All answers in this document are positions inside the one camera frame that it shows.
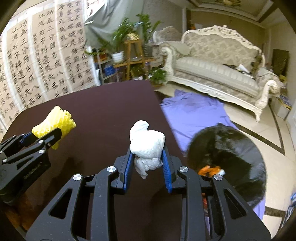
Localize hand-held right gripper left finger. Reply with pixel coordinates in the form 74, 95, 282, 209
26, 146, 134, 241

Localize white tissue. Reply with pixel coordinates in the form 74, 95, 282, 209
129, 120, 166, 179

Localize brass chandelier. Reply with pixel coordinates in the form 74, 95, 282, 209
216, 0, 242, 7

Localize brown toy rifle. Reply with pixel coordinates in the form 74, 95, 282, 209
253, 52, 266, 75

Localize grey curtain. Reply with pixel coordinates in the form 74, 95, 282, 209
84, 0, 148, 49

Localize yellow foam net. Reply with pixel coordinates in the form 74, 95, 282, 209
32, 106, 77, 150

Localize calligraphy paper wall hanging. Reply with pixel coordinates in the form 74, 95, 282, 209
0, 0, 95, 139

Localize bin with black bag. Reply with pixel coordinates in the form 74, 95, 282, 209
186, 124, 267, 208

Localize papers on sofa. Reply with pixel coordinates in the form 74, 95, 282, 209
223, 64, 255, 78

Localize ornate white armchair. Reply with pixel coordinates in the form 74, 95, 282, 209
153, 26, 183, 44

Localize ornate white sofa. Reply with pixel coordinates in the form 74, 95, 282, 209
159, 25, 281, 122

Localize wooden plant stand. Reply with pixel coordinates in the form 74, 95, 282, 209
113, 39, 158, 81

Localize purple floor cloth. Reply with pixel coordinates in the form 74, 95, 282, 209
159, 89, 265, 234

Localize metal shelf rack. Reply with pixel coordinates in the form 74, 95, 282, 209
94, 47, 116, 85

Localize grey storage box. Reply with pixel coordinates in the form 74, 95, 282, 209
270, 93, 290, 120

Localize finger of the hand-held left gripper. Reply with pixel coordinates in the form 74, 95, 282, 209
5, 127, 62, 164
0, 132, 39, 161

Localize orange red foam net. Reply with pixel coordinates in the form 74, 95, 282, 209
198, 165, 226, 178

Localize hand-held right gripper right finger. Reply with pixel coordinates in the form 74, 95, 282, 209
162, 146, 271, 241

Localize tall plant in grey pot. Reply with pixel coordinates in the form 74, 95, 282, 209
136, 14, 161, 56

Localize small green floor plant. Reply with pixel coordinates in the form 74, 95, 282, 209
148, 68, 168, 85

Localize leafy plant in white pot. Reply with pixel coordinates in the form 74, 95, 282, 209
97, 17, 137, 64

